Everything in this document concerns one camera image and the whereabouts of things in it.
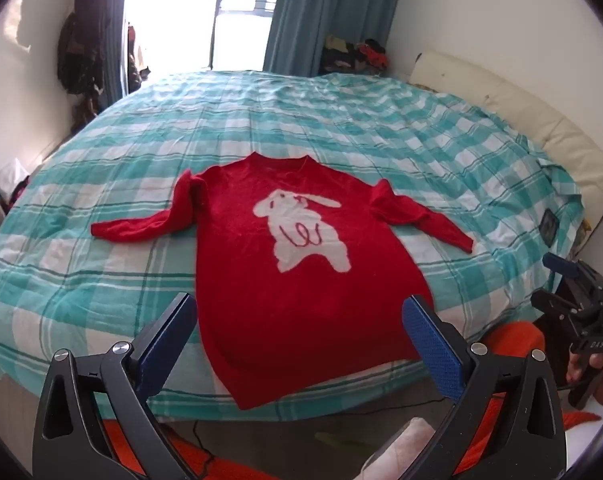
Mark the dark hanging clothes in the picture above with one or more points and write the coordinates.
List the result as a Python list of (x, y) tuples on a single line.
[(81, 55)]

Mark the white bag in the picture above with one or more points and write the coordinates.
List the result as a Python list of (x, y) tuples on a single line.
[(12, 174)]

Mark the orange garment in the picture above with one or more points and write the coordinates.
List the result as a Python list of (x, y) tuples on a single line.
[(511, 340)]

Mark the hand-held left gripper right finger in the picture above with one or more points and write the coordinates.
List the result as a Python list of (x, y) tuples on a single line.
[(431, 346)]

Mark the bed with teal checked sheet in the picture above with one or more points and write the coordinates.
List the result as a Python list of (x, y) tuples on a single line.
[(331, 110)]

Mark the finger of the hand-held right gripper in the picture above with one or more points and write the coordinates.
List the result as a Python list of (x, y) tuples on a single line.
[(560, 263), (549, 304)]

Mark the white cloth roll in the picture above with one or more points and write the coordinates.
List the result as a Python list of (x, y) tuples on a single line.
[(406, 445)]

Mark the window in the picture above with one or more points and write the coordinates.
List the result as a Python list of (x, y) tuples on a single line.
[(181, 15)]

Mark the red sweater with white animal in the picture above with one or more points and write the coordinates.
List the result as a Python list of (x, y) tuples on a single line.
[(301, 270)]

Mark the pile of mixed clothes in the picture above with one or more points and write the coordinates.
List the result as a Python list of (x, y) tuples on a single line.
[(354, 55)]

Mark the blue curtain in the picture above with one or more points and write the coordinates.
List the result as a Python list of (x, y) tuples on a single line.
[(326, 15), (116, 25)]

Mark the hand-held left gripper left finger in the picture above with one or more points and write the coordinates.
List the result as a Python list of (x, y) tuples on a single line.
[(169, 331)]

